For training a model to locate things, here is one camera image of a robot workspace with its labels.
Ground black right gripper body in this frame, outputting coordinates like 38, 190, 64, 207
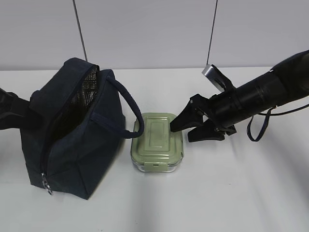
189, 89, 237, 135

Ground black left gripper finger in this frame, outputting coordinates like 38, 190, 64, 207
0, 89, 39, 130

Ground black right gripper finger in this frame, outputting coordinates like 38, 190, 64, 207
188, 120, 225, 143
170, 100, 204, 132

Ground green lid glass container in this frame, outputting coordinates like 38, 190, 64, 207
130, 113, 184, 173

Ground navy blue lunch bag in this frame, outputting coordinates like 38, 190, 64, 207
20, 58, 144, 199

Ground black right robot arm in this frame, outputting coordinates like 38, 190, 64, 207
170, 51, 309, 142

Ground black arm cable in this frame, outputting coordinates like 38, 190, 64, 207
247, 103, 309, 142

